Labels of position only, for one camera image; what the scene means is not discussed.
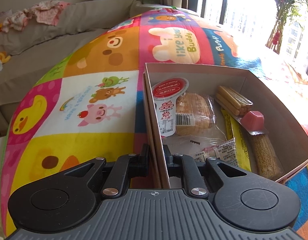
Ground red cartoon snack bag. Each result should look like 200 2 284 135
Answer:
192 138 238 166

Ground bread bun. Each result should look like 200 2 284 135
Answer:
175 92 226 141

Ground pink cardboard box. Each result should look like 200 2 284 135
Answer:
143 62 308 190

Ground yellow snack bar packet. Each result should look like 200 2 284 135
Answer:
221 108 251 172

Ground red lid jelly cup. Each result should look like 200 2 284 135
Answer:
152 77 189 137

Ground biscuit sticks with pink dip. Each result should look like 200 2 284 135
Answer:
216 86 268 136

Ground sesame seed bar packet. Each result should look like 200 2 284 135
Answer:
248 134 283 181

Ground colourful cartoon play mat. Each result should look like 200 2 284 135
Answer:
0 8 308 239

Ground grey bed pillow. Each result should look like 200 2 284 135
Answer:
0 0 139 55

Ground pink floral cloth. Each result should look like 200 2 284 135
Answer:
1 0 70 33

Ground potted palm plant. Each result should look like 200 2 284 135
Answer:
266 0 308 54

